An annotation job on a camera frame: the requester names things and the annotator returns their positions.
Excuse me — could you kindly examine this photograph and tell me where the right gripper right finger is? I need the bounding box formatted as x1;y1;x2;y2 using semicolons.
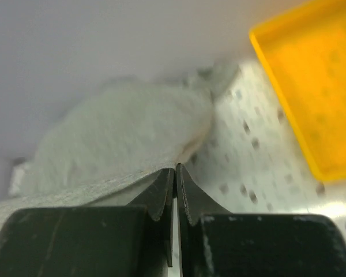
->
175;164;346;276

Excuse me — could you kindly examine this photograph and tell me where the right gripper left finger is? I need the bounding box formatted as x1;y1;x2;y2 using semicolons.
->
0;169;175;276

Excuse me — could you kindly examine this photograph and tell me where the grey t shirt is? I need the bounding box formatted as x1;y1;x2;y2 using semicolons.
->
0;61;239;230

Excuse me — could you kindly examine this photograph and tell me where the yellow plastic bin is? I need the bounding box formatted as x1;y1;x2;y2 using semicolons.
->
249;1;346;182

